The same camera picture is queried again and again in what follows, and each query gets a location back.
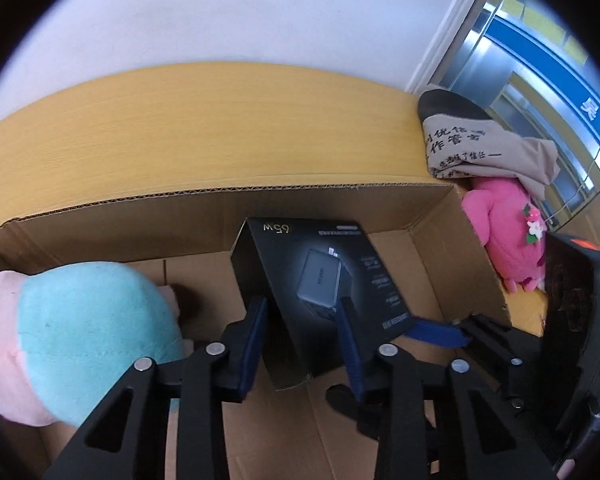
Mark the pink and teal pig plush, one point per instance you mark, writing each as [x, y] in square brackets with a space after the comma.
[80, 320]

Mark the person's right hand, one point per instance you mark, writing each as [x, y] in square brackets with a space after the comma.
[566, 471]

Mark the beige printed cloth bag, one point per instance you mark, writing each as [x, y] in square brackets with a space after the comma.
[460, 145]

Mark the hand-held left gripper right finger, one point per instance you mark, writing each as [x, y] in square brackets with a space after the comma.
[352, 360]

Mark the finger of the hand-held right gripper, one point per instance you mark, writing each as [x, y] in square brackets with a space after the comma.
[435, 332]
[522, 391]

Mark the shallow cardboard box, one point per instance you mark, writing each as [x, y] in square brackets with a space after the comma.
[205, 220]

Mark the black charger box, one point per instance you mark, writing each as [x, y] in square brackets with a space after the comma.
[300, 260]

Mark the pink bear plush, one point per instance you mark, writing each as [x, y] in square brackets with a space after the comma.
[500, 230]

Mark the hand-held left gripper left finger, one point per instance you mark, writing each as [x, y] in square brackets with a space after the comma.
[252, 350]

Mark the glass door with blue stripe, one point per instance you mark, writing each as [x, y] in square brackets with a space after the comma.
[530, 60]

